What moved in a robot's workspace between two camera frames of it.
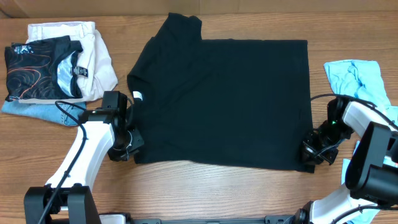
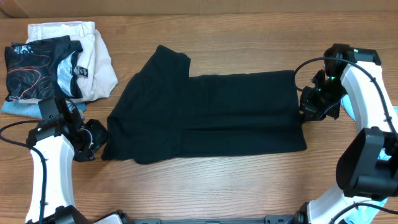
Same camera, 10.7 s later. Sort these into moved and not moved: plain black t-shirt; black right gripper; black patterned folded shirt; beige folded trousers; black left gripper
Moved: black left gripper; black right gripper; plain black t-shirt
Not moved: black patterned folded shirt; beige folded trousers
